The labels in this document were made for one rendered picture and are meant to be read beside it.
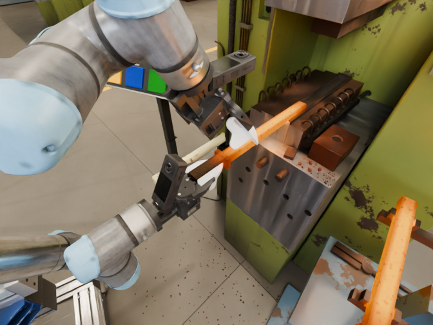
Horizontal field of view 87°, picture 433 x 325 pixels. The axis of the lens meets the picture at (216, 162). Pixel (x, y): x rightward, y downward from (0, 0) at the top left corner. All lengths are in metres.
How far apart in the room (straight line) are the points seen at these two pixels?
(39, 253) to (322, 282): 0.69
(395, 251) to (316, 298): 0.28
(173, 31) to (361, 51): 0.90
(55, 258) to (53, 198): 1.54
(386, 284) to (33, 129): 0.54
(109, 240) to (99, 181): 1.57
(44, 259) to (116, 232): 0.14
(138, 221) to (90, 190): 1.54
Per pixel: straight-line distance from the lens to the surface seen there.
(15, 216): 2.15
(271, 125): 0.68
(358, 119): 0.99
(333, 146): 0.71
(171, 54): 0.31
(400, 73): 1.09
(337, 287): 0.80
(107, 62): 0.32
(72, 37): 0.31
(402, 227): 0.62
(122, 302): 1.53
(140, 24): 0.29
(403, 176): 0.85
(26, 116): 0.21
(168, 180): 0.46
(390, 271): 0.55
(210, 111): 0.40
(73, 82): 0.25
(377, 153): 0.83
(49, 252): 0.56
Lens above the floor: 1.41
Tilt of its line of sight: 47 degrees down
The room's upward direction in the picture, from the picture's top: straight up
